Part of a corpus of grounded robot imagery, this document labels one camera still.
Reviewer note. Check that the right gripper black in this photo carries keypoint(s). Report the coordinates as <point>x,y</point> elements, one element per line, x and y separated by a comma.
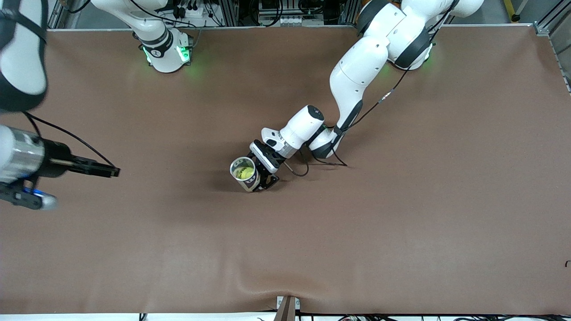
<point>57,159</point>

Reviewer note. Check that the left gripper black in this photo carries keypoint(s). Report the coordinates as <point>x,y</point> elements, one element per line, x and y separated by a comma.
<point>271,179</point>

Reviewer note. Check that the silver tennis ball can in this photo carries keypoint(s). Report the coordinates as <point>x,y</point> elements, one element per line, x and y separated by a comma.
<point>252,183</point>

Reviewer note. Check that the yellow tennis ball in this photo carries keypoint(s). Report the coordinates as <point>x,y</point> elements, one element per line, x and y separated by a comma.
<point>245,173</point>

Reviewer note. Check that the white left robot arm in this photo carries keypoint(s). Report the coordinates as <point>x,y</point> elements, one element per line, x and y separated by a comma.
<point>357,71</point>

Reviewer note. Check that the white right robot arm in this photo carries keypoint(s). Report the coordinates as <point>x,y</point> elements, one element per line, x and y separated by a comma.
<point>22,58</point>

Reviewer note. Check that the brown table mat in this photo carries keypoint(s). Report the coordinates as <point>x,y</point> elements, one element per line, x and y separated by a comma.
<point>285,245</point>

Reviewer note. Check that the white socket strip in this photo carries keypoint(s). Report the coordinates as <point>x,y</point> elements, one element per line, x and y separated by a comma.
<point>294,20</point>

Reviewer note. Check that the black electronics box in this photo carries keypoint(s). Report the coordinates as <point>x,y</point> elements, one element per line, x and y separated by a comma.
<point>267,5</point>

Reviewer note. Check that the white power strip black plugs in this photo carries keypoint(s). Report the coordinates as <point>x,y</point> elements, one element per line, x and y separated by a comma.
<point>192,11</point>

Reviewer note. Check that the yellow pole black base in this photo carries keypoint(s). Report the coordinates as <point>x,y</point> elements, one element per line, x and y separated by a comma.
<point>515,18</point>

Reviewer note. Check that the aluminium frame post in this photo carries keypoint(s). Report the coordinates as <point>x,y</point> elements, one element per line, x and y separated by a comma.
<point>348,11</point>
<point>228,11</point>

